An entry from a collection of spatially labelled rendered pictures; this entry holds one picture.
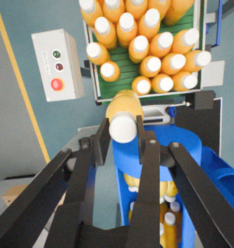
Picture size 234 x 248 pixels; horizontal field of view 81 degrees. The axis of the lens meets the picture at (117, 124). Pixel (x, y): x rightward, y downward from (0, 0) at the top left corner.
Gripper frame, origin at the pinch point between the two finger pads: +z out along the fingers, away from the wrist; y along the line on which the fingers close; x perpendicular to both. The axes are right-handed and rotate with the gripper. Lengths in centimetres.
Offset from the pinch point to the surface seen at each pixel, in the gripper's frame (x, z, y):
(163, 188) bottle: -28.0, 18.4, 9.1
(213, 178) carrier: -77, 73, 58
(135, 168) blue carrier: -17.1, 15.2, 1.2
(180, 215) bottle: -53, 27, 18
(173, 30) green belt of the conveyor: 20, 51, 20
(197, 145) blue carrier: -14.3, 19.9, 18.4
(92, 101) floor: -22, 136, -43
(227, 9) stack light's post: 25, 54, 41
